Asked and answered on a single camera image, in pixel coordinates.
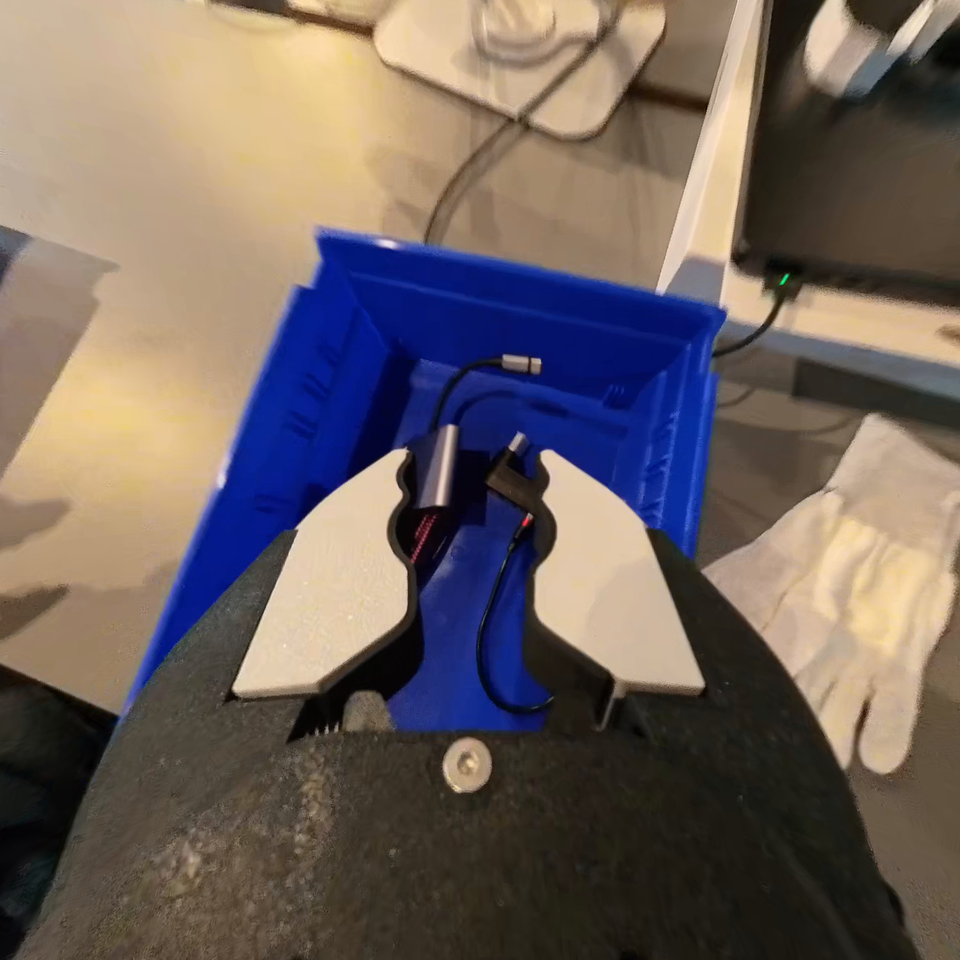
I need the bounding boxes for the white laptop box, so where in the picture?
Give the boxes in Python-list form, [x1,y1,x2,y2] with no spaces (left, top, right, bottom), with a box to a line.
[654,0,960,378]

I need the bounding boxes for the black usb hub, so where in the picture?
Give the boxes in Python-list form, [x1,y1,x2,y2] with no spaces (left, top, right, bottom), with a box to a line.
[484,429,546,513]

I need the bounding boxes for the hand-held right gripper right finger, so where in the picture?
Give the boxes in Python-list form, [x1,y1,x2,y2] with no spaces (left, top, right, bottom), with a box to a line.
[522,447,708,730]

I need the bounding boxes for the dark laptop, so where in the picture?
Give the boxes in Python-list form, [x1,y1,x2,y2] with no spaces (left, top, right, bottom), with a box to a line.
[733,0,960,295]

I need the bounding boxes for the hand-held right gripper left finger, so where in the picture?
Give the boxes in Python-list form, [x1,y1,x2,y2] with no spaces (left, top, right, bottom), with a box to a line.
[231,447,421,702]

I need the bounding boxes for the thin black cable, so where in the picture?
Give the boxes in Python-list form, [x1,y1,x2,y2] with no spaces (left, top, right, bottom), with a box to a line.
[422,13,625,246]

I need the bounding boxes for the black red usb cable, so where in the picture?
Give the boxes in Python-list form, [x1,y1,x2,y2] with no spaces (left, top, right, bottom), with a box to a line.
[474,512,558,715]

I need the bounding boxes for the white cloth glove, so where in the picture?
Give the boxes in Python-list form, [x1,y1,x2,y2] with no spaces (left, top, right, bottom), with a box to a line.
[703,411,960,775]

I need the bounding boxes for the white charger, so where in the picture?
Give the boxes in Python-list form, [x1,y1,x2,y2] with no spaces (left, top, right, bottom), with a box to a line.
[804,0,960,100]

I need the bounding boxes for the black charging cable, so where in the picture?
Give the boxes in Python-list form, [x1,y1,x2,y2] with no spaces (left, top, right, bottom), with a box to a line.
[711,268,798,359]

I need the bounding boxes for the blue plastic bin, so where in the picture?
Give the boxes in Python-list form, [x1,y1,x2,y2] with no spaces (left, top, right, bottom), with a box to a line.
[120,225,730,734]

